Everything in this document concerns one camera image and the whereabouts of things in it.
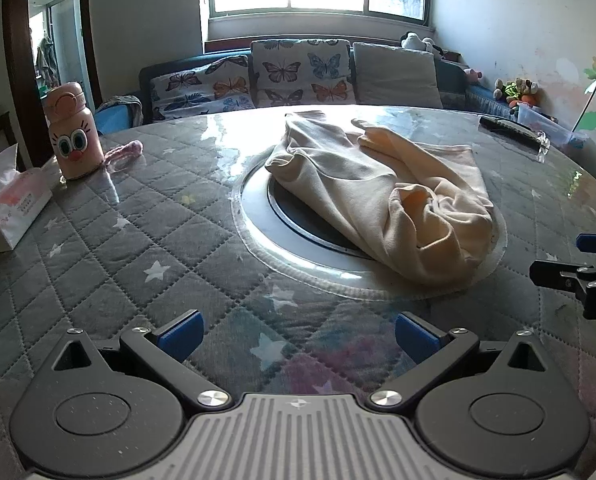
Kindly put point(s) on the wide butterfly print cushion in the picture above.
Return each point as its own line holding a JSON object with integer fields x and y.
{"x": 202, "y": 90}

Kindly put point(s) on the pink cartoon water bottle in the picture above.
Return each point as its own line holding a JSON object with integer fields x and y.
{"x": 75, "y": 135}

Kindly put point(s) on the white pink tissue pack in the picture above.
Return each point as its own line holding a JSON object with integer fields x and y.
{"x": 20, "y": 205}

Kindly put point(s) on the black remote control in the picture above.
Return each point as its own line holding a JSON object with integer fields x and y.
{"x": 508, "y": 127}

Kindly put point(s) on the blue seat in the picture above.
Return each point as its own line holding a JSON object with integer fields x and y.
{"x": 112, "y": 120}

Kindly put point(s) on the square butterfly print cushion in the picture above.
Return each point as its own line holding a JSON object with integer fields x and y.
{"x": 298, "y": 70}

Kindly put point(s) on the dark wooden door frame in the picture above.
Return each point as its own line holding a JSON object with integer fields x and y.
{"x": 17, "y": 60}

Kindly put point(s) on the dark blue sofa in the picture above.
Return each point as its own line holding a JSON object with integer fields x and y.
{"x": 453, "y": 82}

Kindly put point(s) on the round glass turntable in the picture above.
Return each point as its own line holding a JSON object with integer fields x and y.
{"x": 258, "y": 230}

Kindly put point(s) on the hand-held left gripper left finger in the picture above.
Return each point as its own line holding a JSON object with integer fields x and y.
{"x": 180, "y": 336}

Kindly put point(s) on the cream garment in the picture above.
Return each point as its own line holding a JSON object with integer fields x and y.
{"x": 358, "y": 190}

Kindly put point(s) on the grey rumpled cloth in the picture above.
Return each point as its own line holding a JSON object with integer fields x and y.
{"x": 122, "y": 102}

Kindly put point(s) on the clear plastic storage box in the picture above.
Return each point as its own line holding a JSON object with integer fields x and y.
{"x": 548, "y": 122}

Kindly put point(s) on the plain grey cushion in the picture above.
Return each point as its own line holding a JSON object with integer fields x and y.
{"x": 395, "y": 77}

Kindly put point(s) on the colourful plush toy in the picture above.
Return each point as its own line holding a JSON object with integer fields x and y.
{"x": 518, "y": 91}

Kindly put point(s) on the white plush toy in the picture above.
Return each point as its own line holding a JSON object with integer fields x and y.
{"x": 414, "y": 41}

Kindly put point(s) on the grey quilted star tablecloth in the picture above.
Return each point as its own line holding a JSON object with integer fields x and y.
{"x": 142, "y": 240}

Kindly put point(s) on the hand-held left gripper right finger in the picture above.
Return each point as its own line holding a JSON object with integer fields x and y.
{"x": 417, "y": 337}

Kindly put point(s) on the pink plush toy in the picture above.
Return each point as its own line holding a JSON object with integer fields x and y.
{"x": 473, "y": 75}

